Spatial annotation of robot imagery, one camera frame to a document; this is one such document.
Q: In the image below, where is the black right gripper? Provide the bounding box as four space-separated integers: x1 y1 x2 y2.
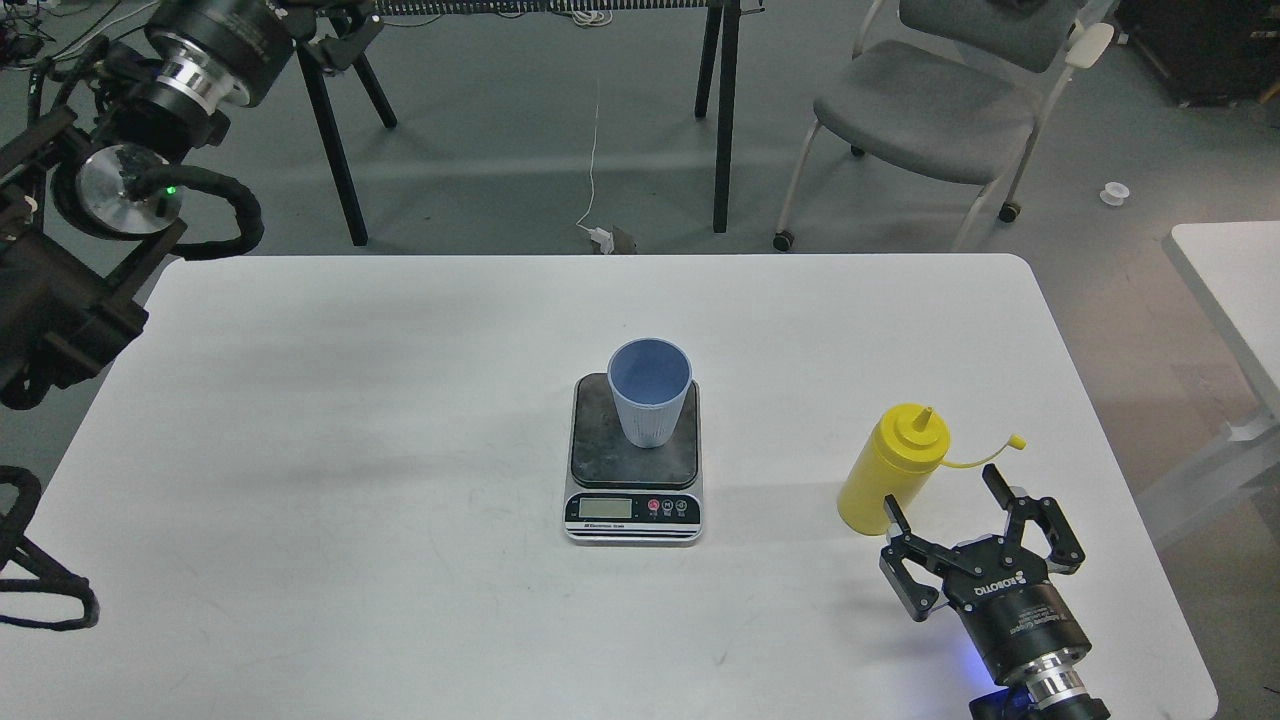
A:
878 464 1096 688

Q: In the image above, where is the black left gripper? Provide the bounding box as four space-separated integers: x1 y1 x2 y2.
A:
145 1 381 109

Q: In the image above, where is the yellow squeeze bottle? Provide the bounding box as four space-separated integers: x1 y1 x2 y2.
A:
836 404 1027 536

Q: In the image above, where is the blue ribbed cup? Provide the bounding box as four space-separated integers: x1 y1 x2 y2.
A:
605 337 692 448

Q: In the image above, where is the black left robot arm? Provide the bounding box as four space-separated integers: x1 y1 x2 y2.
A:
3 1 398 411

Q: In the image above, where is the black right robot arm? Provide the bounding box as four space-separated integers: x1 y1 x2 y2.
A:
879 464 1111 719

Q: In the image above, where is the digital kitchen scale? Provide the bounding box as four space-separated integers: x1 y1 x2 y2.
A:
562 373 707 547

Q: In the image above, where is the white side table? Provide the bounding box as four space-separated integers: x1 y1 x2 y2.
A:
1135 220 1279 550

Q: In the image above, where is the small white spool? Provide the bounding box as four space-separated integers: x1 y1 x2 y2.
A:
1098 181 1132 208

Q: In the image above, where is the grey office chair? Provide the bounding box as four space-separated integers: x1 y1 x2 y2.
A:
773 1 1115 252

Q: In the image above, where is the black equipment case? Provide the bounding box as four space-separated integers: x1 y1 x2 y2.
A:
1114 1 1279 108

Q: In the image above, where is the white cable with plug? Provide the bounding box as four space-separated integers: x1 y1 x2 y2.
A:
575 0 641 255

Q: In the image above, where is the black metal table frame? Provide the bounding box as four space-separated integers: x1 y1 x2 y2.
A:
291 0 768 247

